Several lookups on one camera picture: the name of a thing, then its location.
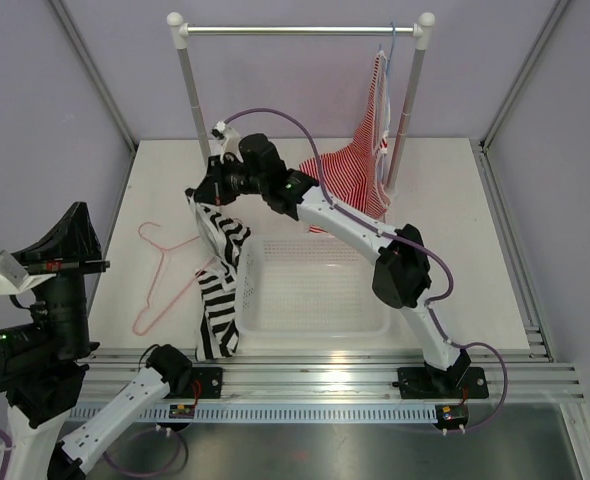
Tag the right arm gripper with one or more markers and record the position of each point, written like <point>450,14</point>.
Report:
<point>214,191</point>

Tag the white metal clothes rack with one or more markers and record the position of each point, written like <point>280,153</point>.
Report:
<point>305,71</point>

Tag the red white striped tank top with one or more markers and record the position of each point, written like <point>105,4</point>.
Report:
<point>355,173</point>

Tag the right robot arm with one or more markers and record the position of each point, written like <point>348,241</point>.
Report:
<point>251,165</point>

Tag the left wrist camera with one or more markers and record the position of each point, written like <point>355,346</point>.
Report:
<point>14,279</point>

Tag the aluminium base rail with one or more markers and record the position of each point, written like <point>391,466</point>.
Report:
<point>353,378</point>

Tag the white plastic laundry basket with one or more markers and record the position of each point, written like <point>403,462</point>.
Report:
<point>306,286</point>

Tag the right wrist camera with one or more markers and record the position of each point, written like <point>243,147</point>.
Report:
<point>227,137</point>

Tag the white slotted cable duct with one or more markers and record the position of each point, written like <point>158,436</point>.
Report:
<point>247,413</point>

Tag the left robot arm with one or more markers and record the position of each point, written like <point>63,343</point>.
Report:
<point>42,366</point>

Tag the black white striped tank top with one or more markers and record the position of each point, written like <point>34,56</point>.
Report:
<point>224,236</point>

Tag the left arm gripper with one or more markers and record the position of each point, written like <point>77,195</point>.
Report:
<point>75,238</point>

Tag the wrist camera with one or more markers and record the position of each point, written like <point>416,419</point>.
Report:
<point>227,137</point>
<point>14,279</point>

